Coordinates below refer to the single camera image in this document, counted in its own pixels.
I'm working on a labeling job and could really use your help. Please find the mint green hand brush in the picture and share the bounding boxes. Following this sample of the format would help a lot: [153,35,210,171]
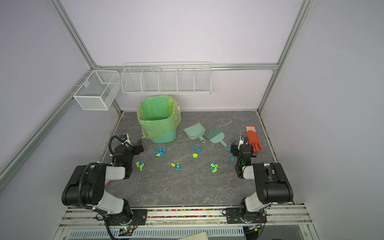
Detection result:
[205,127,230,150]

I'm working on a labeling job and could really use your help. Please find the mint green dustpan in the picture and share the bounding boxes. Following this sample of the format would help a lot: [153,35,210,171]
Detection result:
[183,122,206,144]

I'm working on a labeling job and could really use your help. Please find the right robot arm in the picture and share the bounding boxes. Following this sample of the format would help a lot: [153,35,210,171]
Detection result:
[231,143,294,220]

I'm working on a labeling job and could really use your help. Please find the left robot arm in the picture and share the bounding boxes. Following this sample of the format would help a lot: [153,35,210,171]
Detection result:
[62,134,144,220]

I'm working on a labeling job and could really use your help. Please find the blue scraps near dustpan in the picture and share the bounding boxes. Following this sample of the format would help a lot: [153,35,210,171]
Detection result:
[192,145,202,153]

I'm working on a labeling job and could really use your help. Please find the green blue scrap far left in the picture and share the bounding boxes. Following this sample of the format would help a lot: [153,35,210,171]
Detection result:
[136,162,145,171]

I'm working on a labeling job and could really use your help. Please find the red rubber glove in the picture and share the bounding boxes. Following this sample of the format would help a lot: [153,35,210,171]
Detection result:
[246,126,263,153]

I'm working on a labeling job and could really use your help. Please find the blue paper scrap cluster left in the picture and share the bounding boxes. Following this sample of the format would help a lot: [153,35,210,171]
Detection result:
[154,149,167,157]

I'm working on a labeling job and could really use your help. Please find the green blue scrap cluster right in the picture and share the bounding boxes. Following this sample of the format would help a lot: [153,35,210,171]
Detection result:
[210,162,218,173]

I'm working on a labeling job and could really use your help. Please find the green trash bin with bag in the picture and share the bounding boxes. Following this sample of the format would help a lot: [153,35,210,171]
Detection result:
[137,96,182,144]

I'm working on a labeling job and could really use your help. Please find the green blue scrap centre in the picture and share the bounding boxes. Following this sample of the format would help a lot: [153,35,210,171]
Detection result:
[171,163,181,171]

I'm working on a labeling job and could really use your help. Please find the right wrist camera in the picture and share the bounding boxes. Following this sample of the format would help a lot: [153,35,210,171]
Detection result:
[239,134,247,146]

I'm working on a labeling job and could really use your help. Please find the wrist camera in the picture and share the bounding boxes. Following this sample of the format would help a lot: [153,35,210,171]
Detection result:
[119,134,132,146]
[239,134,247,146]

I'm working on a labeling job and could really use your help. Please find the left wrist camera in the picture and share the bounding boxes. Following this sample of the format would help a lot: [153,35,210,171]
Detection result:
[119,134,132,146]

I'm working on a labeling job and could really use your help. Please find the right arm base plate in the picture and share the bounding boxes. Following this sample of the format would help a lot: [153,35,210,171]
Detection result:
[222,207,267,224]

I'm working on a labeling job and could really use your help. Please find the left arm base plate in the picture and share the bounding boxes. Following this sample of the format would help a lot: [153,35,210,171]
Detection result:
[107,209,148,227]

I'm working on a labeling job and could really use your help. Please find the small white wire basket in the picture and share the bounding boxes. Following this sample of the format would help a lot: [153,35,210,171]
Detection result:
[74,70,122,111]

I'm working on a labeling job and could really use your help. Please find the long white wire basket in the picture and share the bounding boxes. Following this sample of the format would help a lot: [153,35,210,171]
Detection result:
[121,62,212,95]

